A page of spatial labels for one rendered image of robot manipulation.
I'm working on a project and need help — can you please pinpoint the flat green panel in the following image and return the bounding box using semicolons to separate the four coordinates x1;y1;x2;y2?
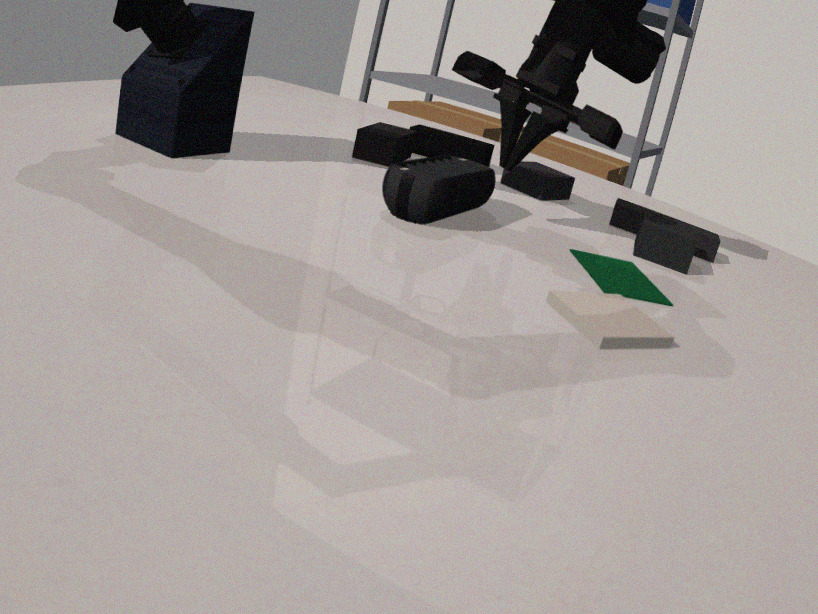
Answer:
570;249;673;307

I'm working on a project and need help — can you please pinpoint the beige flat rectangular slab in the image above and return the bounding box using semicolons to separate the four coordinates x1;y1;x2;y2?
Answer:
546;290;675;350

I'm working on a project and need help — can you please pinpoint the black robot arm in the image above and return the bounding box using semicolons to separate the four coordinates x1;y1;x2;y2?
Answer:
113;0;666;84

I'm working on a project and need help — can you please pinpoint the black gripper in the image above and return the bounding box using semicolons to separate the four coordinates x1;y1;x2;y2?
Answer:
451;29;623;171

